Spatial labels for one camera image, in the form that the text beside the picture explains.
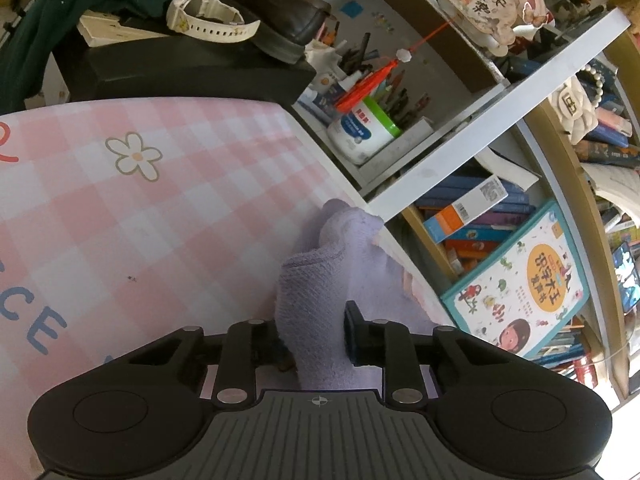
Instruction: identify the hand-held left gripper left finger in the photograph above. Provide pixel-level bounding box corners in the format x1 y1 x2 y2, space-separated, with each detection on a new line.
127 317 281 408

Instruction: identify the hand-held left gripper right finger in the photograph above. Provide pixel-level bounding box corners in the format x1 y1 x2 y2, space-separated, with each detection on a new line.
344 300 506 408

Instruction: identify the lilac and pink sweater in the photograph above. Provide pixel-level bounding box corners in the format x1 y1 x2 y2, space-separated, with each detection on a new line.
274 199 443 393

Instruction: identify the pink checked cartoon table mat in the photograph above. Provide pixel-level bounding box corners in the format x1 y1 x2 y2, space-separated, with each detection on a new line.
0 96 451 480

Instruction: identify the white and orange carton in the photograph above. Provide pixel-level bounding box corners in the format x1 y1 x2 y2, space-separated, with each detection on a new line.
422 174 510 243

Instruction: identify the teal children's picture book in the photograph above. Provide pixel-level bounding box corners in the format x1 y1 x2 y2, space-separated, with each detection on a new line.
440 199 591 360

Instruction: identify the white tub with green lid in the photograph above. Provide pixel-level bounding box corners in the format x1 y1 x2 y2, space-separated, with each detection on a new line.
326 96 402 166

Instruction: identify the stack of blue books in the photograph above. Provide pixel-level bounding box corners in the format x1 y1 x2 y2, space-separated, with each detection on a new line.
414 172 538 276

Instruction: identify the thick open book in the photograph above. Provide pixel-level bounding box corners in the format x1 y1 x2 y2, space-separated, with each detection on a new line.
472 147 542 192

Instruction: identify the bunch of pens and pencils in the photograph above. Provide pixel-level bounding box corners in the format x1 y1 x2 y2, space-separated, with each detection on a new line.
317 20 433 131

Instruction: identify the red tassel charm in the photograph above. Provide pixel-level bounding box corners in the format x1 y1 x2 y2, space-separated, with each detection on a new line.
334 17 456 113

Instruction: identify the white glue bottle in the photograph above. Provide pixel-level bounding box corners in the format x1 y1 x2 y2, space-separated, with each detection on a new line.
327 71 365 106

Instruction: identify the white bookshelf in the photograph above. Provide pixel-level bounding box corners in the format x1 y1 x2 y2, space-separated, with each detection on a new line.
290 0 640 401

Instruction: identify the tablet screen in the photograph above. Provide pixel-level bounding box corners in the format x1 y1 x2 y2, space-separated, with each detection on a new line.
611 241 640 313

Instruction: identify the black side cabinet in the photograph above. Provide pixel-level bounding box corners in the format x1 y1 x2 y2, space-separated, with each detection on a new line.
50 10 318 106

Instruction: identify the white wristwatch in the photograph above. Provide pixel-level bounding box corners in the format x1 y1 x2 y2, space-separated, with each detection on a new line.
166 0 262 43

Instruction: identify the white quilted handbag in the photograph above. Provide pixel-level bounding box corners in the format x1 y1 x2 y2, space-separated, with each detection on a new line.
547 65 608 146

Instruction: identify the pile of shelf books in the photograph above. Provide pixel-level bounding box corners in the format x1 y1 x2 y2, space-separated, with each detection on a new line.
570 87 640 241

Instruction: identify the brown leather shoe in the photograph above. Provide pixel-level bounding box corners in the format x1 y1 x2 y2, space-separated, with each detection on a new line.
207 0 333 65

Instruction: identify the pale wooden board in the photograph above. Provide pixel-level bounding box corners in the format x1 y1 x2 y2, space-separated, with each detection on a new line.
77 9 168 47

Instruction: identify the rabbit paper decoration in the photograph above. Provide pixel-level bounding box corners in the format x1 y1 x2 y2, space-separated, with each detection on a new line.
435 0 551 58

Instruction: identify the dark green garment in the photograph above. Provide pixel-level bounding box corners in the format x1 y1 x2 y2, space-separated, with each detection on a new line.
0 0 211 116

